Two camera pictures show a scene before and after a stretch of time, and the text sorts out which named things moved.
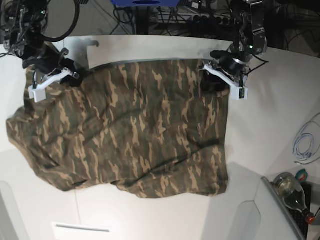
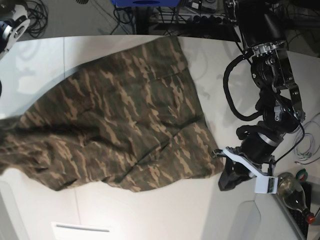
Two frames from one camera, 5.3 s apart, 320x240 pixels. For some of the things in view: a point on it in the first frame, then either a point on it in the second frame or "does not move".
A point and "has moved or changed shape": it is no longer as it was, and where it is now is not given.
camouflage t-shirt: (153, 128) has moved or changed shape
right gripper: (233, 71) to (256, 152)
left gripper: (65, 74) to (12, 29)
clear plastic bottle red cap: (293, 195) does not move
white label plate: (66, 231) does not move
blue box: (146, 3) does not move
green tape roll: (301, 175) does not move
